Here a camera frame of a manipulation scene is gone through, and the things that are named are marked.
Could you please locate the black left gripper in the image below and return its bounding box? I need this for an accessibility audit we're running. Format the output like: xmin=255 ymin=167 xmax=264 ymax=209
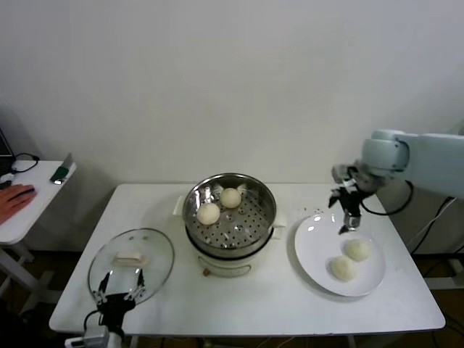
xmin=92 ymin=270 xmax=146 ymax=327

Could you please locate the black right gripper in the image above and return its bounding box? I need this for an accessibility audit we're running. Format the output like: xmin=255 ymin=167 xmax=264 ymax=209
xmin=328 ymin=165 xmax=380 ymax=235

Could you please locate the round glass pot lid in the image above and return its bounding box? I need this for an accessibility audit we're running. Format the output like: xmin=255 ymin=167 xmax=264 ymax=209
xmin=87 ymin=227 xmax=176 ymax=309

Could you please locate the white steamed baozi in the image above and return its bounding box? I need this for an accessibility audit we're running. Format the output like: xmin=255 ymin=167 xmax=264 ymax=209
xmin=220 ymin=187 xmax=242 ymax=210
xmin=328 ymin=255 xmax=358 ymax=283
xmin=196 ymin=202 xmax=221 ymax=226
xmin=344 ymin=238 xmax=371 ymax=262

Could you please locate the perforated steel steamer basket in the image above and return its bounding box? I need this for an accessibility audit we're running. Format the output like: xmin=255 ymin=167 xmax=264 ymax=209
xmin=183 ymin=173 xmax=278 ymax=251

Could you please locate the bare person hand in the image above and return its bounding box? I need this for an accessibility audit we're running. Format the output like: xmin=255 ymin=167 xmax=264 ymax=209
xmin=0 ymin=183 xmax=37 ymax=225

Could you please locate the round white plate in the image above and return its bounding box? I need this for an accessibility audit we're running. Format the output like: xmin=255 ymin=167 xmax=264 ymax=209
xmin=294 ymin=213 xmax=387 ymax=298

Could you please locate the laptop screen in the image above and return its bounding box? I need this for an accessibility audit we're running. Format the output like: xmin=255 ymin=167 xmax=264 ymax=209
xmin=0 ymin=125 xmax=15 ymax=175

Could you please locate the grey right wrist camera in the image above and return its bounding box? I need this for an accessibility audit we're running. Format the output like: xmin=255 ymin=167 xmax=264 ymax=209
xmin=332 ymin=165 xmax=352 ymax=183

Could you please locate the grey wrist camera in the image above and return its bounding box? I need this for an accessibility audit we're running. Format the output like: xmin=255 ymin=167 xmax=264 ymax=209
xmin=83 ymin=326 xmax=109 ymax=348
xmin=332 ymin=165 xmax=352 ymax=183

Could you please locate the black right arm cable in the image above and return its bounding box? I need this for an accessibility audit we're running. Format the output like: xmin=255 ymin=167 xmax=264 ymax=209
xmin=361 ymin=180 xmax=415 ymax=218

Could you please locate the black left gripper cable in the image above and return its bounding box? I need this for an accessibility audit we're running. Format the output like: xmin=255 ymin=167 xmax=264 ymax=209
xmin=83 ymin=310 xmax=102 ymax=331

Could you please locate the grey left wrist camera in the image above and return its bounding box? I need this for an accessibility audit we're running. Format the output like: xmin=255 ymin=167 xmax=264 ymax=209
xmin=83 ymin=326 xmax=109 ymax=348

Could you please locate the black power cable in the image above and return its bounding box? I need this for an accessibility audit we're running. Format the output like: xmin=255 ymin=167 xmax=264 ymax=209
xmin=409 ymin=197 xmax=457 ymax=254

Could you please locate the green handled scraper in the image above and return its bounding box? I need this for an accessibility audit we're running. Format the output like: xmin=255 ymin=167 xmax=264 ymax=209
xmin=49 ymin=152 xmax=78 ymax=185

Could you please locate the thin black looped cable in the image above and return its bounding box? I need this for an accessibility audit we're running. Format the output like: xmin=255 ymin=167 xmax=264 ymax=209
xmin=10 ymin=152 xmax=41 ymax=175

